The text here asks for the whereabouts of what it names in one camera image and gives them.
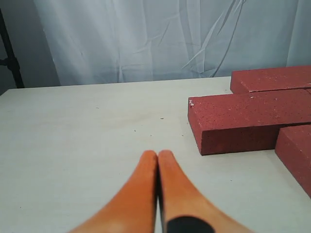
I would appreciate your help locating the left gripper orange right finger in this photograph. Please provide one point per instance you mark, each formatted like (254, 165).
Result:
(183, 209)

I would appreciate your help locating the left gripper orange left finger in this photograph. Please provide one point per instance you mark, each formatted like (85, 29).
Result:
(133, 208)

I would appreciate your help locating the red brick top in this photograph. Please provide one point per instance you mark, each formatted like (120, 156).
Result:
(245, 122)

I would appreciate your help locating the red brick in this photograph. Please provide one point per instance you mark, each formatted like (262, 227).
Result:
(293, 148)
(245, 122)

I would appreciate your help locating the back left base brick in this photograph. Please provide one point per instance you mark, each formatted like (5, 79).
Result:
(270, 79)

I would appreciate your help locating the pale blue backdrop cloth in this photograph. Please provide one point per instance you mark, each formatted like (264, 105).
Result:
(73, 42)

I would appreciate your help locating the black stand pole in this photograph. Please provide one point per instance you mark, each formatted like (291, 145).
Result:
(10, 61)

